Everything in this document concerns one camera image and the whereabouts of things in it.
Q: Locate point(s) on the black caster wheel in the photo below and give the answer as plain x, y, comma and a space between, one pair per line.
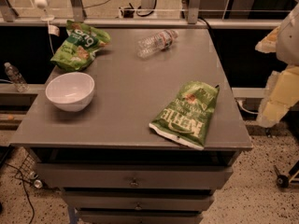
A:
282, 180

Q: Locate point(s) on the white desk lamp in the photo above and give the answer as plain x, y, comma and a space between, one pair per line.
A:
43, 5

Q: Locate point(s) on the white bowl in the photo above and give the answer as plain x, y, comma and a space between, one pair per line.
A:
71, 92

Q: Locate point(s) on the grey drawer cabinet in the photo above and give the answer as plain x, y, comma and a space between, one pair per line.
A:
107, 162

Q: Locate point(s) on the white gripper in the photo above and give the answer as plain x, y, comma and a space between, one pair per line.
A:
289, 41

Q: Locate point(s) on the clear plastic water bottle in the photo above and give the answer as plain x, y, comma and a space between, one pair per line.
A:
152, 44

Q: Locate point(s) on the small water bottle on ledge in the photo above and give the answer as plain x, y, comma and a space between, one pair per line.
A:
16, 78

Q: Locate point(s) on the green jalapeno kettle chip bag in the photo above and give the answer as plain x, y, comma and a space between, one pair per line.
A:
185, 120

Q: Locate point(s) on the green snack bag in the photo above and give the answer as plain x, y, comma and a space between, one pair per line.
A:
78, 51

